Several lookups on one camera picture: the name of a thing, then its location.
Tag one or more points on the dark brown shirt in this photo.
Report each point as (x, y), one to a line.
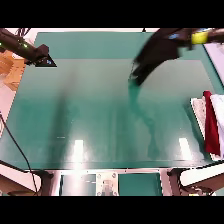
(156, 53)

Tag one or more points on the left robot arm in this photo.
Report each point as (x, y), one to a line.
(20, 45)

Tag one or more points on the pale patterned garment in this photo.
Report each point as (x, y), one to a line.
(199, 113)

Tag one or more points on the red garment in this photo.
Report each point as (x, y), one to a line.
(211, 126)

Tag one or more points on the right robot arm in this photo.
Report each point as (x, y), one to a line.
(203, 180)

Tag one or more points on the white garment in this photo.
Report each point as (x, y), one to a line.
(219, 113)

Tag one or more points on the silver frame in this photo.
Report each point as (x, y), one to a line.
(106, 182)

